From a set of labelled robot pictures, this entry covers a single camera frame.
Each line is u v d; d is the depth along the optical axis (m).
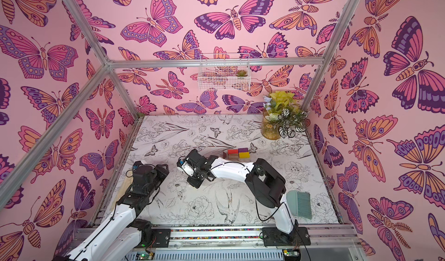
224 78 1.06
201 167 0.67
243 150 1.04
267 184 0.49
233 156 0.98
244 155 1.00
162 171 0.75
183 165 0.78
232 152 1.00
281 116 0.86
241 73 0.92
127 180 0.90
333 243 0.73
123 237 0.57
